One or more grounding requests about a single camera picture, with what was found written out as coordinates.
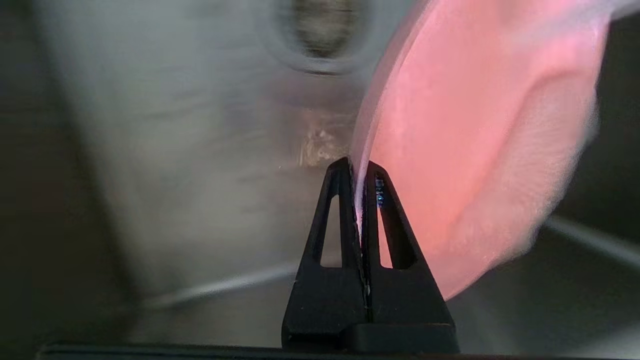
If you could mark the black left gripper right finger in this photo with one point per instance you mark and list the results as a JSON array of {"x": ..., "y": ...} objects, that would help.
[{"x": 410, "y": 310}]

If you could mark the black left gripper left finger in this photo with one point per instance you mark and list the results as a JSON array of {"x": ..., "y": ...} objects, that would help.
[{"x": 320, "y": 305}]

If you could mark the pink plate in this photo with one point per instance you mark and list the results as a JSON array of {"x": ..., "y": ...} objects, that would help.
[{"x": 475, "y": 125}]

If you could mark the stainless steel sink basin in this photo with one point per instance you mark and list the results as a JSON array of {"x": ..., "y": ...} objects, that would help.
[{"x": 175, "y": 175}]

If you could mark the round metal drain strainer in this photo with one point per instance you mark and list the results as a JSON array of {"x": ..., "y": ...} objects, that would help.
[{"x": 320, "y": 30}]

